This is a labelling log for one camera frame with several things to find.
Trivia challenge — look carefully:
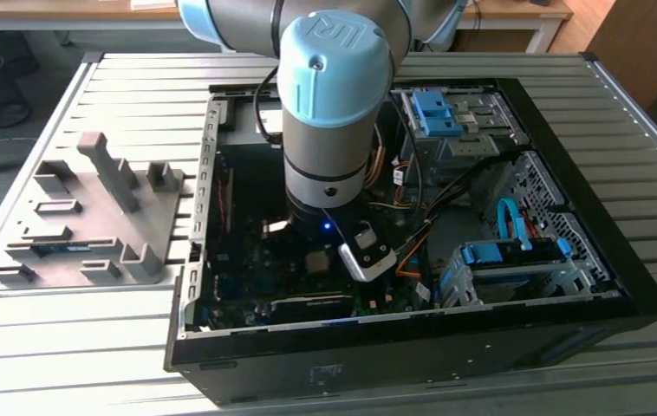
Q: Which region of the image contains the CPU socket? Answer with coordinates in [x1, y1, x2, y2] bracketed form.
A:
[299, 247, 340, 281]

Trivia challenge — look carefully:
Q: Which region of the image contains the dark green motherboard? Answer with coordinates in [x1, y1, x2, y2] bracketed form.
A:
[202, 190, 427, 328]

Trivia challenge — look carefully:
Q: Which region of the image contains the black graphics card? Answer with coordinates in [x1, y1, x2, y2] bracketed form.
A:
[268, 294, 357, 325]

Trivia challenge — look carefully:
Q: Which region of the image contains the grey power supply unit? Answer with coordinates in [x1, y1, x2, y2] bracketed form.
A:
[221, 97, 284, 183]

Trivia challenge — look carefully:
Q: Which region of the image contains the hard disk in blue carrier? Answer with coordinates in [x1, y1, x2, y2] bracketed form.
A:
[457, 237, 574, 266]

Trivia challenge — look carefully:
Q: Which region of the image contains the blue plastic drive latch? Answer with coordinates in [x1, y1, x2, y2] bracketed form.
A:
[421, 115, 461, 138]
[411, 89, 452, 117]

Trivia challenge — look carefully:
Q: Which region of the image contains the metal drive cage with latches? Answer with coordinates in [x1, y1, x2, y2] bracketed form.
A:
[391, 88, 532, 188]

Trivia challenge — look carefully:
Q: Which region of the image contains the black PC case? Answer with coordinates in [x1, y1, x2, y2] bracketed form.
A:
[162, 76, 657, 406]

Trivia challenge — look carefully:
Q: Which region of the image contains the metal disk bay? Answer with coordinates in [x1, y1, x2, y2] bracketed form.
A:
[432, 242, 622, 309]

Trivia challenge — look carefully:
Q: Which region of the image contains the grey parts rack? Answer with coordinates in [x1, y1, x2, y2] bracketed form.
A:
[0, 131, 200, 290]

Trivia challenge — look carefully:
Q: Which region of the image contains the RAM stick with blue label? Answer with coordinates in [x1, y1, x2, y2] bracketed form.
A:
[28, 244, 93, 257]

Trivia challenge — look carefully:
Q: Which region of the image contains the pale blue teach pendant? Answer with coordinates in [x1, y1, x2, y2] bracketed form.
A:
[417, 0, 471, 47]

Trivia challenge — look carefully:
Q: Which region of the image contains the wooden top desk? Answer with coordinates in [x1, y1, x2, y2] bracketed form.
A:
[0, 0, 574, 55]

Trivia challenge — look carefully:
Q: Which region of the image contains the brown wooden cabinet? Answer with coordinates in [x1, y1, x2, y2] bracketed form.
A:
[584, 0, 657, 109]

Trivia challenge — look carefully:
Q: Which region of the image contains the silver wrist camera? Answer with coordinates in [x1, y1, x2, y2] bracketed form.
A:
[336, 219, 399, 283]

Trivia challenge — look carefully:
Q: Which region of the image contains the thin red wire strip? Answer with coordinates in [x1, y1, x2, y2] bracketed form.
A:
[216, 166, 235, 233]

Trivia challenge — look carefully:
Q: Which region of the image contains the orange data wire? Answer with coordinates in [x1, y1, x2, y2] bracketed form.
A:
[393, 233, 425, 278]

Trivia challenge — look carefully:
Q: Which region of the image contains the black sleeved wire bundle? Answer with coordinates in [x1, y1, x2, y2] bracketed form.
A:
[388, 149, 523, 257]

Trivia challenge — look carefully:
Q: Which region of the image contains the blue data wire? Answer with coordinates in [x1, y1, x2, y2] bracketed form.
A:
[495, 197, 532, 251]

